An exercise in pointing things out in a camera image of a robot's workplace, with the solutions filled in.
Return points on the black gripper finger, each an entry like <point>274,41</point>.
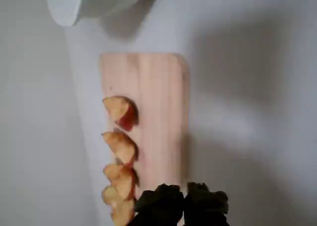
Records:
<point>205,206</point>
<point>158,206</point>

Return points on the apple slice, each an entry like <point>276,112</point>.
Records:
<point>121,146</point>
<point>119,112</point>
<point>121,179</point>
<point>119,208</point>

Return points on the wooden cutting board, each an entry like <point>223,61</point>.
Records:
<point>161,112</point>

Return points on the white ceramic bowl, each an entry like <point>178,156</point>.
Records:
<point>74,3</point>

